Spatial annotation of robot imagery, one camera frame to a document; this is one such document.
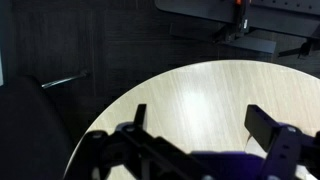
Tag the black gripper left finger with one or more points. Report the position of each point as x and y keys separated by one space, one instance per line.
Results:
x=140 y=115

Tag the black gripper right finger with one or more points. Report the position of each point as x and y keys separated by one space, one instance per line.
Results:
x=262 y=127

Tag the orange black clamp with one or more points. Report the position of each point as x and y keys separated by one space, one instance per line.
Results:
x=240 y=17

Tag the black office chair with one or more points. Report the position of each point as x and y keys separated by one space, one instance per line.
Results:
x=34 y=141

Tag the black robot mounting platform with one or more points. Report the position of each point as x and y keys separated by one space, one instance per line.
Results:
x=300 y=18

